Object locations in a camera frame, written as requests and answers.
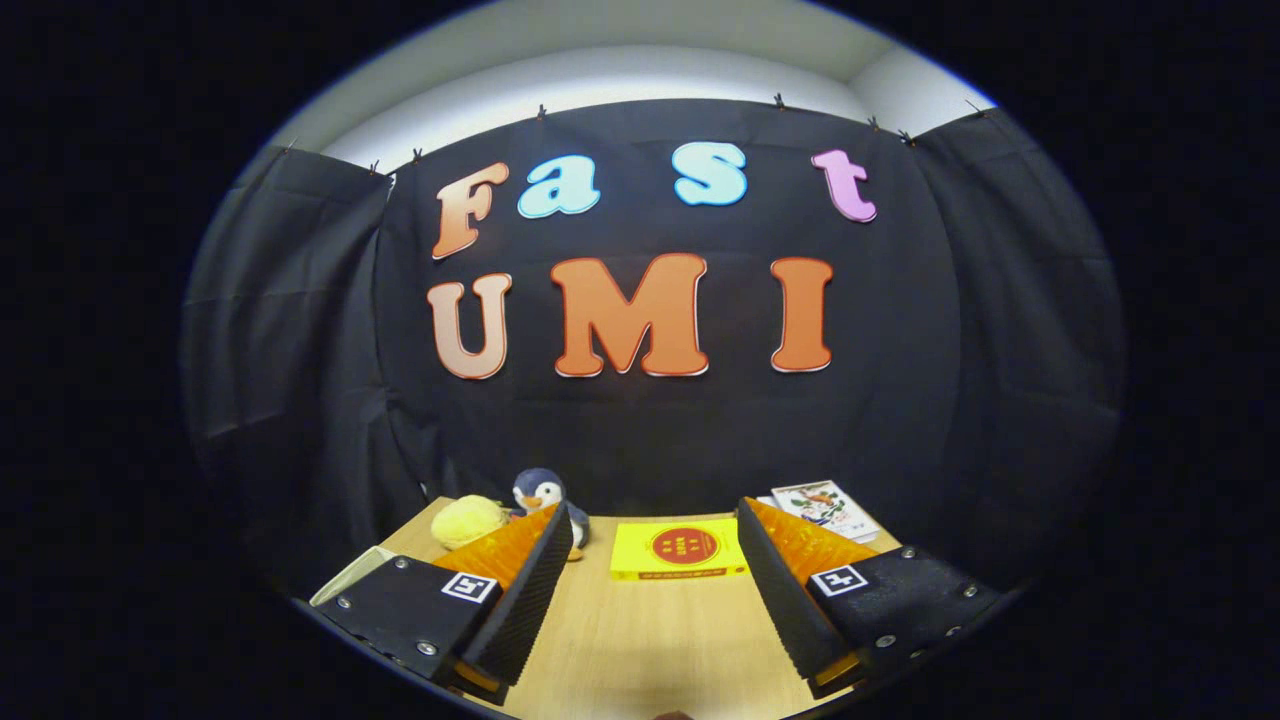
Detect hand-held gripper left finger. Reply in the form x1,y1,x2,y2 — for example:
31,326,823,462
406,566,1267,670
310,500,576,706

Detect white book with floral cover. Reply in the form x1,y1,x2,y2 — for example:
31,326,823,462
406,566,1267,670
770,480,881,544

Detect beige fabric storage box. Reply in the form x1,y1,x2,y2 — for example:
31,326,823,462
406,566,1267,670
308,545,399,608

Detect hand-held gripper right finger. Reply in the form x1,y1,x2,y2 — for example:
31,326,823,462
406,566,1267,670
737,497,1004,701

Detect penguin plush toy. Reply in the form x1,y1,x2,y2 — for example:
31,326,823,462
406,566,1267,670
510,467,591,561

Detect black backdrop cloth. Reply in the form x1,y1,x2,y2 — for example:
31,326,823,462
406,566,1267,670
180,95,1131,601

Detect yellow fluffy plush ball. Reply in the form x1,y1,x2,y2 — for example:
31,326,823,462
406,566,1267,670
430,494,511,553

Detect yellow book with red circle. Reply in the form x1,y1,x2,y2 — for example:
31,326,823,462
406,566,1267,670
609,517,749,583

